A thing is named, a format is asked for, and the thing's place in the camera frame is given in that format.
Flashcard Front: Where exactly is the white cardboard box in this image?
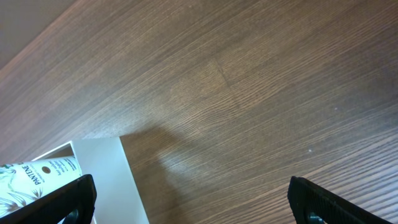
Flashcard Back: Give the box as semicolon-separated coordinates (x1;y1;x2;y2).
35;137;149;224

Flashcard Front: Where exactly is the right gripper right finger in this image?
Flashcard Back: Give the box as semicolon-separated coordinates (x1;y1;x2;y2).
287;176;391;224

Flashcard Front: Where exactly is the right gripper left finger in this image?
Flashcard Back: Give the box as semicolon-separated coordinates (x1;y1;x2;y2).
1;174;97;224

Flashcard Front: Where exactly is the white floral shampoo tube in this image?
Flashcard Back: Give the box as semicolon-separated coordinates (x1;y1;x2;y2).
1;156;82;217

